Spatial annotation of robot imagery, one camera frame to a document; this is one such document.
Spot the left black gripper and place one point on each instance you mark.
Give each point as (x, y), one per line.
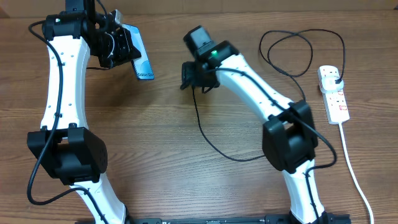
(128, 51)

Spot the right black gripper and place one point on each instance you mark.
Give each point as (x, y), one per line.
(191, 79)

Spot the Samsung Galaxy smartphone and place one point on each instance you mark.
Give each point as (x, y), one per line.
(141, 65)

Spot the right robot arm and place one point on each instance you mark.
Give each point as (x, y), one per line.
(288, 140)

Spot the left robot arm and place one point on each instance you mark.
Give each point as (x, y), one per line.
(64, 146)

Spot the white charger plug adapter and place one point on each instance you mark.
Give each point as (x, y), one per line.
(330, 85)

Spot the white power strip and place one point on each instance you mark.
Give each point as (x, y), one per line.
(335, 103)

